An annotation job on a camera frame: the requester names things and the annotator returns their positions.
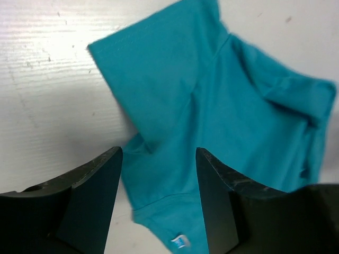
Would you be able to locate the teal t-shirt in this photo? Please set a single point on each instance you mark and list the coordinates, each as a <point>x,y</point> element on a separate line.
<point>186,82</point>

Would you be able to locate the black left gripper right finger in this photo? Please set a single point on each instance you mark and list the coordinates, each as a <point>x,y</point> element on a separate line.
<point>244,216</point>

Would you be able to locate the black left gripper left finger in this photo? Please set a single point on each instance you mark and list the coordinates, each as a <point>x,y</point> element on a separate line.
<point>70,213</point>

